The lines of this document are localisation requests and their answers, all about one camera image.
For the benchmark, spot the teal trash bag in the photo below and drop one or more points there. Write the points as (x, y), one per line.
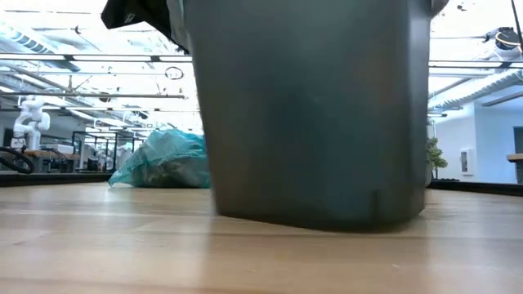
(167, 163)

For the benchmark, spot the black trash bin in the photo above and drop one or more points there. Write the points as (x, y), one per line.
(310, 122)

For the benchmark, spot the white robot figure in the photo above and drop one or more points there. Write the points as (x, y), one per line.
(32, 118)

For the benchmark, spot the background wooden workbench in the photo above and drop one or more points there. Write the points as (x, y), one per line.
(49, 155)

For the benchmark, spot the green fuzzy ball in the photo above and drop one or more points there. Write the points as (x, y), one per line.
(435, 157)

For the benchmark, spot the grey ventilation duct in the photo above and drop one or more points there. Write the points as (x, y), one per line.
(470, 94)
(24, 41)

